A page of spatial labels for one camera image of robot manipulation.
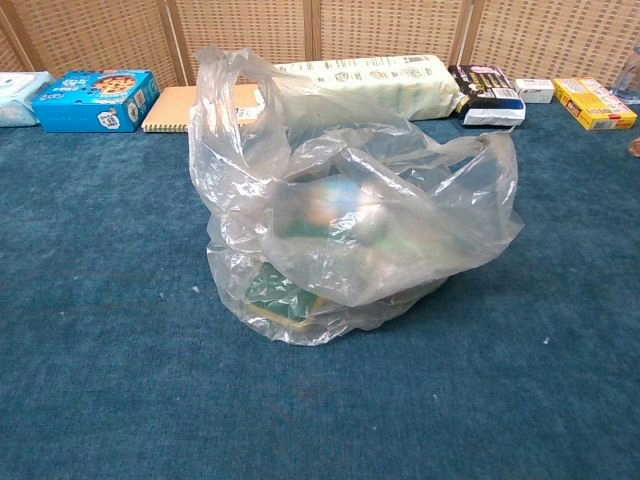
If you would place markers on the clear plastic shopping bag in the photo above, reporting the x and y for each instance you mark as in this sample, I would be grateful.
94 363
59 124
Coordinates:
350 260

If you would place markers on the jar with colourful label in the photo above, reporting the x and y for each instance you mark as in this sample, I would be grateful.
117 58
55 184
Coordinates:
330 205

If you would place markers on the dark green box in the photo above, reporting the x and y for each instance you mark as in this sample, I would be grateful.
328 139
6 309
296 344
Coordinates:
280 300

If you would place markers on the long white tissue pack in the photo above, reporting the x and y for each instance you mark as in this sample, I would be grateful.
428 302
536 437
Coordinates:
390 80

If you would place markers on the kraft spiral notebook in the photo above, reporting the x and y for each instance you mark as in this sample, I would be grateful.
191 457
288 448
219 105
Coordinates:
170 110

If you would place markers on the black and white snack packet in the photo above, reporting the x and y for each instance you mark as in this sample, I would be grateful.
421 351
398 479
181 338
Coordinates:
485 85

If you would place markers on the teal carpet table cover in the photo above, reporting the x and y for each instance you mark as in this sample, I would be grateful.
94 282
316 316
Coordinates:
100 350

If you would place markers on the small white box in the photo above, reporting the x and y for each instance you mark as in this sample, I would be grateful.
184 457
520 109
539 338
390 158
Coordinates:
535 91

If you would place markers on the blue cookie box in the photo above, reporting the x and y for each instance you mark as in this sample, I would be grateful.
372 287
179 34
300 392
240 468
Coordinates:
85 107

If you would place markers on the yellow box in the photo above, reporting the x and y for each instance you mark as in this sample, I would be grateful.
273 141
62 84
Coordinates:
592 105

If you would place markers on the light blue wet wipes pack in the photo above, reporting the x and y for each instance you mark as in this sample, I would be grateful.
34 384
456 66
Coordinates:
20 100

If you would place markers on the clear water bottle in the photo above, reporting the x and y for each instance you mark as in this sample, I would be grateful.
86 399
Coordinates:
627 85

